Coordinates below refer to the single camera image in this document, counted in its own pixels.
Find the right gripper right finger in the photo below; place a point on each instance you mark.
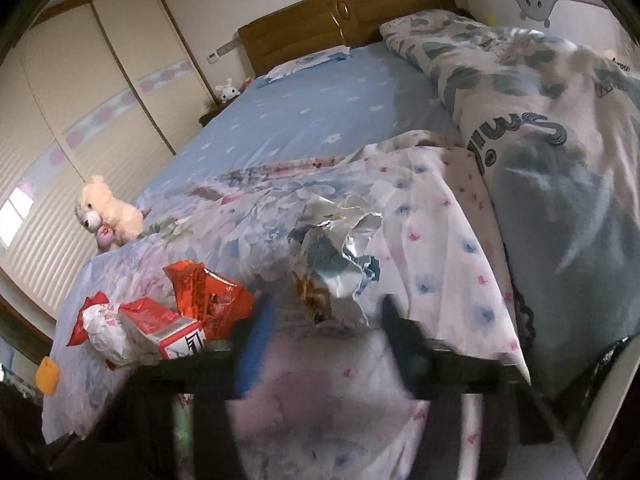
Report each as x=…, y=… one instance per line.
x=412, y=357

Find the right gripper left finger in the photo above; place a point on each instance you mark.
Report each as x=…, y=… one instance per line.
x=250, y=344

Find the red snack wrapper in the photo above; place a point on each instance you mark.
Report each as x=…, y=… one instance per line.
x=217, y=302

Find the silver foil snack bag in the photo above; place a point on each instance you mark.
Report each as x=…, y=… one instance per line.
x=331, y=259

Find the white 1928 paper box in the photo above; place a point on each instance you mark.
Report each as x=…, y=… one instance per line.
x=159, y=331

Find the white tissue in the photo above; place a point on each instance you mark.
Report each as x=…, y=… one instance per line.
x=103, y=326

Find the green snack wrapper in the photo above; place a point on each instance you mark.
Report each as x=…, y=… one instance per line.
x=182, y=411

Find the black round trash bin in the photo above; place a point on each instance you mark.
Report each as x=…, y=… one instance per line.
x=597, y=397

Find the floral pink blue blanket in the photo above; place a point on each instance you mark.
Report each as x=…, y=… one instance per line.
x=408, y=217

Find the cream teddy bear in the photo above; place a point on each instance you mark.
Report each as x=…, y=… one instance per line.
x=111, y=221

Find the orange foam corner guard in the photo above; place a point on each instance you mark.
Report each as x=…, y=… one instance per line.
x=47, y=376

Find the dark wooden nightstand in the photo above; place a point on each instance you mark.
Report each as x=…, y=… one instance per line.
x=205, y=119

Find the blue bed sheet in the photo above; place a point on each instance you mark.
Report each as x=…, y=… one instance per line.
x=327, y=110

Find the white bunny plush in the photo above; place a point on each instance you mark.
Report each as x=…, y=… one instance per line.
x=227, y=92

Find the grey leaf pattern duvet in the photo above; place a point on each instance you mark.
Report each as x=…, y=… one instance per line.
x=554, y=129

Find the cream sliding wardrobe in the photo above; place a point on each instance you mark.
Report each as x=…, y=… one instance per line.
x=95, y=87

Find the blue white pillow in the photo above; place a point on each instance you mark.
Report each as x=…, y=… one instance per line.
x=305, y=62

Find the wooden headboard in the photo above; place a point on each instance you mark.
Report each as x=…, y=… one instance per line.
x=313, y=25

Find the wall switch panel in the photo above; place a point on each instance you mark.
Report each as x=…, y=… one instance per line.
x=213, y=58

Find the grey bed guard rail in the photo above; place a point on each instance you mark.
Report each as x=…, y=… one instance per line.
x=588, y=23

